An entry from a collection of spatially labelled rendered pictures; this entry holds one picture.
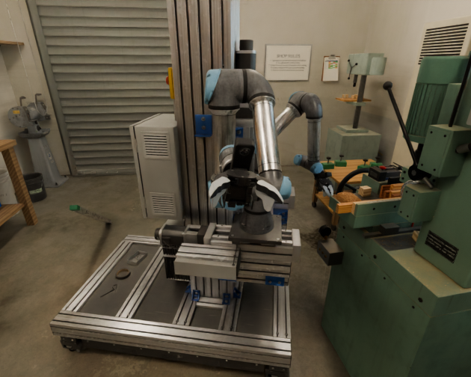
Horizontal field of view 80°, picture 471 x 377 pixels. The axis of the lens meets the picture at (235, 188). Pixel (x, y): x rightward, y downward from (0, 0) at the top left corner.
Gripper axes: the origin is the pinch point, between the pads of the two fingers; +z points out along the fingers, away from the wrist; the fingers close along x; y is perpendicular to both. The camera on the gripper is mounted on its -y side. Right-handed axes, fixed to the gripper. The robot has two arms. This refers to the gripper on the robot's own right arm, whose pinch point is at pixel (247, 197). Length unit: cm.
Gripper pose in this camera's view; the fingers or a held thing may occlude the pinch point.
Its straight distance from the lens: 56.1
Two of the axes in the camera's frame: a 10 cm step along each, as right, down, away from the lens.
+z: 1.1, 4.1, -9.1
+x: -9.9, -0.8, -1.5
